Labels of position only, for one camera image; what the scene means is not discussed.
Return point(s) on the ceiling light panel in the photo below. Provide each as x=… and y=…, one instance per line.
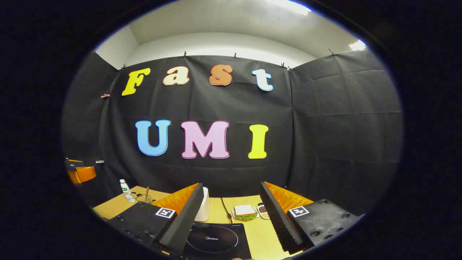
x=357, y=45

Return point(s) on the black induction cooktop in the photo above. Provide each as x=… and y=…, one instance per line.
x=216, y=238

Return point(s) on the wooden stick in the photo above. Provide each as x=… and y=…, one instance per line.
x=147, y=191

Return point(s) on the black backdrop cloth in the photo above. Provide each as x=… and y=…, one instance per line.
x=223, y=104

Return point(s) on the small dish of beans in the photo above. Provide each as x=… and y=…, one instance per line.
x=263, y=210

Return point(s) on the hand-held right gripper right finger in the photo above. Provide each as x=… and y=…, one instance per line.
x=279, y=220

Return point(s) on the white green-label drink bottle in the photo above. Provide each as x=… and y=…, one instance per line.
x=127, y=191

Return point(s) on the white toaster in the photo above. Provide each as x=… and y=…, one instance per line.
x=204, y=206

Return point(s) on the plate with sandwich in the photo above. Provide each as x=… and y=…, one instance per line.
x=245, y=211

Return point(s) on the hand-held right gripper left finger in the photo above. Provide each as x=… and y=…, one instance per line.
x=184, y=224

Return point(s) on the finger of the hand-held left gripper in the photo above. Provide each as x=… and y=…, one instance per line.
x=85, y=174

